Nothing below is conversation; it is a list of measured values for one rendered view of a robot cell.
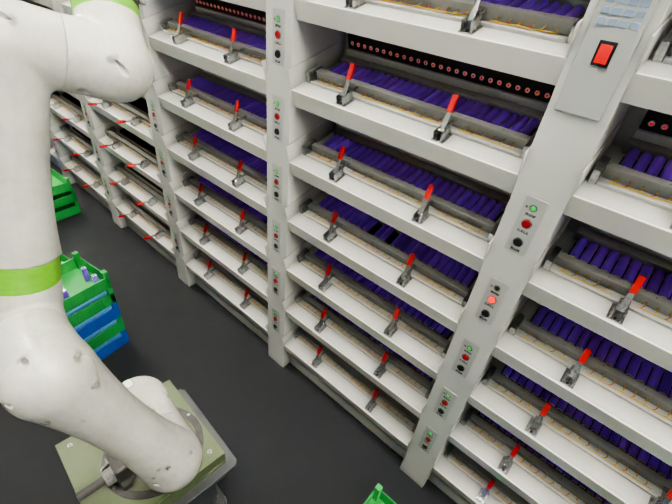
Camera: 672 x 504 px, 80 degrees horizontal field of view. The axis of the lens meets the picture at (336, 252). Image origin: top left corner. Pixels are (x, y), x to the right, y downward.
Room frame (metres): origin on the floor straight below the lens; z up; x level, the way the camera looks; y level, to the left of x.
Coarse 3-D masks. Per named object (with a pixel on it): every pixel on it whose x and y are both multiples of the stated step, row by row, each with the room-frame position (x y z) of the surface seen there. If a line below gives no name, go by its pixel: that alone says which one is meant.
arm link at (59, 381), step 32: (32, 320) 0.39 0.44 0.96; (64, 320) 0.42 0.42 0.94; (0, 352) 0.34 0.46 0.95; (32, 352) 0.33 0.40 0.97; (64, 352) 0.34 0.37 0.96; (0, 384) 0.29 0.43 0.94; (32, 384) 0.30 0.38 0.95; (64, 384) 0.31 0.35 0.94; (96, 384) 0.34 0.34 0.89; (32, 416) 0.28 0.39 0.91; (64, 416) 0.29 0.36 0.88; (96, 416) 0.32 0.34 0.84; (128, 416) 0.36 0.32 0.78; (160, 416) 0.42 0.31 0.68; (128, 448) 0.34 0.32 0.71; (160, 448) 0.37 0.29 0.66; (192, 448) 0.42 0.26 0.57; (160, 480) 0.35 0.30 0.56
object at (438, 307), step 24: (312, 192) 1.15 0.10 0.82; (288, 216) 1.07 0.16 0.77; (312, 216) 1.08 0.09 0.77; (312, 240) 1.01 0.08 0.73; (336, 240) 0.98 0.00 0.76; (360, 240) 0.98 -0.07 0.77; (360, 264) 0.89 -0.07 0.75; (384, 264) 0.89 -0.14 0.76; (384, 288) 0.85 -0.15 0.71; (408, 288) 0.81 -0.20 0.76; (432, 312) 0.75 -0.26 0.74; (456, 312) 0.74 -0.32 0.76
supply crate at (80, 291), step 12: (72, 252) 1.19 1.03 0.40; (72, 264) 1.18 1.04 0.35; (84, 264) 1.18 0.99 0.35; (72, 276) 1.14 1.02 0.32; (108, 276) 1.11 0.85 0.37; (72, 288) 1.07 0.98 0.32; (84, 288) 1.08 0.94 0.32; (96, 288) 1.06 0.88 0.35; (108, 288) 1.10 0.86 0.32; (72, 300) 0.98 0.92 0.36; (84, 300) 1.01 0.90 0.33
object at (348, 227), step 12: (312, 204) 1.11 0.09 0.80; (324, 216) 1.07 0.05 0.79; (348, 228) 1.01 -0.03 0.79; (372, 240) 0.95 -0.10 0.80; (384, 252) 0.93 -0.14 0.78; (396, 252) 0.91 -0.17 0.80; (420, 264) 0.86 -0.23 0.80; (420, 276) 0.84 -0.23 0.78; (432, 276) 0.83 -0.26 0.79; (444, 276) 0.82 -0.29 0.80; (456, 288) 0.79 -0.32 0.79; (468, 288) 0.79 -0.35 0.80
